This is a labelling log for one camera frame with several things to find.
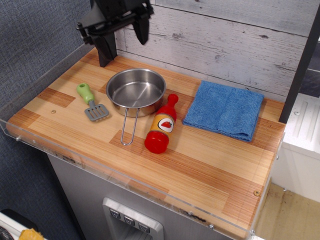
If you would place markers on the black frame post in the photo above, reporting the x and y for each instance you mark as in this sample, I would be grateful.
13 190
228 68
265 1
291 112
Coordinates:
105 44
304 62

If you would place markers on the black left frame post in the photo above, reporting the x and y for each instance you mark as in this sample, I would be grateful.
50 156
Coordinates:
105 44

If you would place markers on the black right frame post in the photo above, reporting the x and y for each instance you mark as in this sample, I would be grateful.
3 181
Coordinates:
304 62

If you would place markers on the blue folded cloth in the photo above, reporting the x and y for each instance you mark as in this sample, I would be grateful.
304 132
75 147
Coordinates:
226 110

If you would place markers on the yellow object bottom left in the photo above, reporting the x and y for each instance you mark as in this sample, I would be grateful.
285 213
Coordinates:
30 234

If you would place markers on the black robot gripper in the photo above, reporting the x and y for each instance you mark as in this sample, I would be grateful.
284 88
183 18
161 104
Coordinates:
116 14

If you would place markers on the white toy sink unit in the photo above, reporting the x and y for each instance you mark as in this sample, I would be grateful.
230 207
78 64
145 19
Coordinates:
297 164

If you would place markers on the green handled grey spatula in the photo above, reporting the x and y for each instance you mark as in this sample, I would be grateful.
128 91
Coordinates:
94 112

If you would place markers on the silver dispenser button panel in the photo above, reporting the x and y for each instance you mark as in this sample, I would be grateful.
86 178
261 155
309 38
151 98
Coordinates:
125 223

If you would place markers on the grey toy fridge cabinet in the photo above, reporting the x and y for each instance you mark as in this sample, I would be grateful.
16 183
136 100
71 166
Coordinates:
85 192

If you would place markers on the red toy ketchup bottle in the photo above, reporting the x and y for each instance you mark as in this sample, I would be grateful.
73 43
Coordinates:
158 137

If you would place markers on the clear acrylic table guard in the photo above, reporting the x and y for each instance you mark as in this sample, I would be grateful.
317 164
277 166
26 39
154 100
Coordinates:
216 181

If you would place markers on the stainless steel pan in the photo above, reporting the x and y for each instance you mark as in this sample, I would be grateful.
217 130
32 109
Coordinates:
134 93

